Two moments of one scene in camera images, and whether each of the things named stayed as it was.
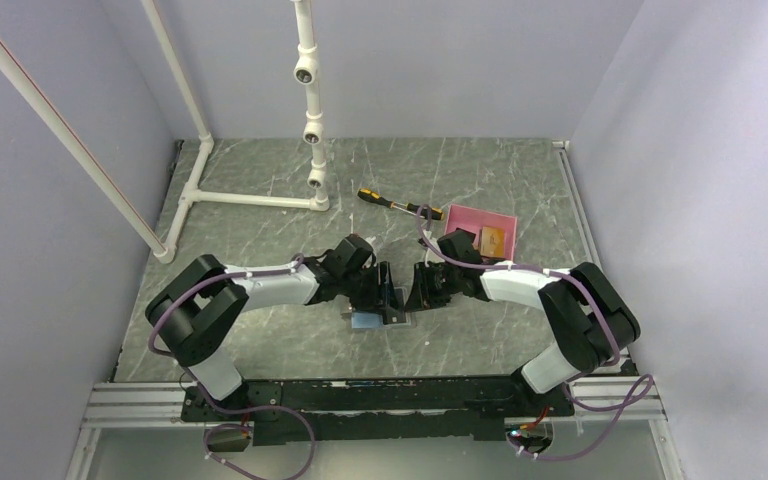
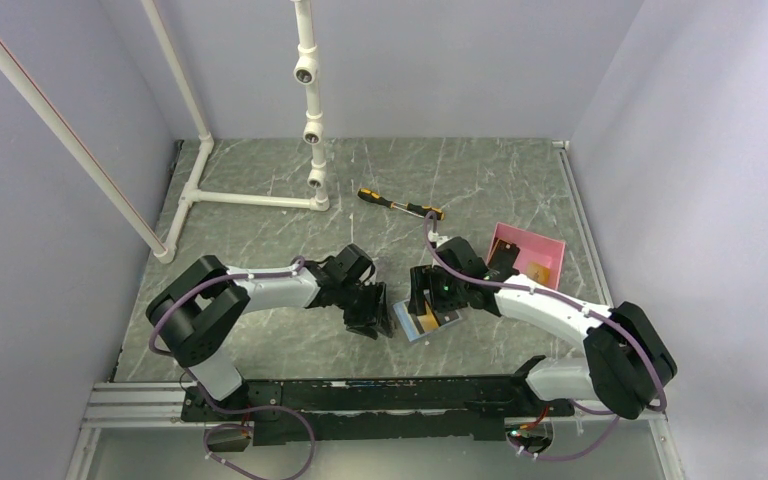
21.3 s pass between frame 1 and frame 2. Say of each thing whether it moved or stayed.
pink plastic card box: moved
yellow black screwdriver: stayed
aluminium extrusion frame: stayed
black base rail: stayed
